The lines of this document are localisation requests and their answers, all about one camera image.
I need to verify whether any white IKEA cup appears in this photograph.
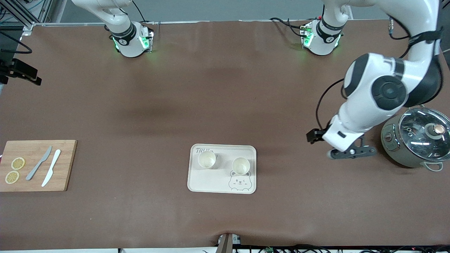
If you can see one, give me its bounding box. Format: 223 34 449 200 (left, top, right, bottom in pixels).
231 157 251 176
197 151 217 169

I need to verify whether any sage green electric pot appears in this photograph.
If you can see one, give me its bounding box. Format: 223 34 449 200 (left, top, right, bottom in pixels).
381 105 450 172

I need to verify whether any glass pot lid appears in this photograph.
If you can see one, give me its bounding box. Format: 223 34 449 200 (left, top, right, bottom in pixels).
398 107 450 157

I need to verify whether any grey plastic knife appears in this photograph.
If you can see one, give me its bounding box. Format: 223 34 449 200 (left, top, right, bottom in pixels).
26 146 52 181

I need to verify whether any white plastic knife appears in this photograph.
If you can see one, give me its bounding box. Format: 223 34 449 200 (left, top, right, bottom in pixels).
41 149 62 187

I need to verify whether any wooden cutting board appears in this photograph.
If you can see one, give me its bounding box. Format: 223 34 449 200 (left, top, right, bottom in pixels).
0 140 78 192

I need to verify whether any beige tray with bear print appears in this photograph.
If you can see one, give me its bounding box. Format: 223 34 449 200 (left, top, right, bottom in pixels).
187 144 257 194

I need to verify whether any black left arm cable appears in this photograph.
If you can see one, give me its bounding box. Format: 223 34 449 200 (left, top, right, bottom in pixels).
315 16 443 131

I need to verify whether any aluminium frame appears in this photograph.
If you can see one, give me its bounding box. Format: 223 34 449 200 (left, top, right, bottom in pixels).
0 0 53 32

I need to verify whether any black base cable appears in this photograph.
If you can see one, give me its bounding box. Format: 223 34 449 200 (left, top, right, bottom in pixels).
131 0 156 25
270 17 306 37

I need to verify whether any grey metal bracket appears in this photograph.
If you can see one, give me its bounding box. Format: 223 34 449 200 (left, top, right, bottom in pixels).
217 233 242 253

